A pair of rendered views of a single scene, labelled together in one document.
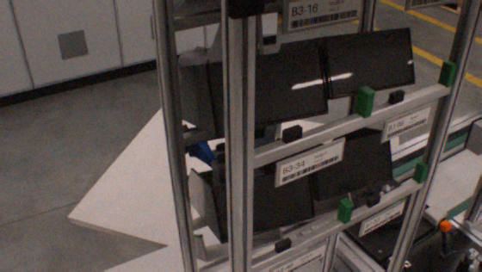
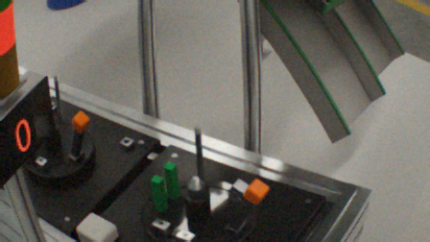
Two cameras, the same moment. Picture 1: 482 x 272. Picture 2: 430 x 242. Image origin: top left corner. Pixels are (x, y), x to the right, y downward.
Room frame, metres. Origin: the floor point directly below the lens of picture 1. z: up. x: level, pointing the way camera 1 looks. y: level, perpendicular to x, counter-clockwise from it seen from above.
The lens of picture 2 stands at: (1.35, -0.61, 1.61)
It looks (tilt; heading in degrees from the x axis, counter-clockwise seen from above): 37 degrees down; 153
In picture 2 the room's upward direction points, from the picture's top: 3 degrees counter-clockwise
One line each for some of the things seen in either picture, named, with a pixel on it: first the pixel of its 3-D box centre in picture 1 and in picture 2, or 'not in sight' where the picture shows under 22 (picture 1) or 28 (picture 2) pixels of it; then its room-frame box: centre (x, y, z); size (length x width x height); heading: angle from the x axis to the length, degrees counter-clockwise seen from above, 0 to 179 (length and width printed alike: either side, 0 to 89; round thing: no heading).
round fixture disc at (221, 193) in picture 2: (381, 207); (199, 220); (0.77, -0.34, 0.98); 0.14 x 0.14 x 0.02
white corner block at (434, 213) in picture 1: (434, 217); (97, 236); (0.73, -0.47, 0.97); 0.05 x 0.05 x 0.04; 31
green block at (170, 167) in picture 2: not in sight; (172, 181); (0.72, -0.35, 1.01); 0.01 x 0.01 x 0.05; 31
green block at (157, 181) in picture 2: not in sight; (159, 194); (0.74, -0.37, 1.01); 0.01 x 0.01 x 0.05; 31
